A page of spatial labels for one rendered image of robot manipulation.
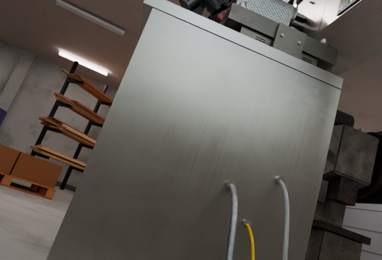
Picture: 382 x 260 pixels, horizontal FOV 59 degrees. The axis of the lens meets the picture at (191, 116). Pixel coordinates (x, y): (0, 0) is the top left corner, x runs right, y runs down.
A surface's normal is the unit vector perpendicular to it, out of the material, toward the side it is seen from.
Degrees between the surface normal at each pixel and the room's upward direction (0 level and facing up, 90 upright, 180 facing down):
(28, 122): 90
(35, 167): 90
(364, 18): 180
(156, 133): 90
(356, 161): 92
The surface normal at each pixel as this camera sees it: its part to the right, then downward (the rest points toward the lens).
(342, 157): 0.19, -0.19
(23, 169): 0.62, -0.02
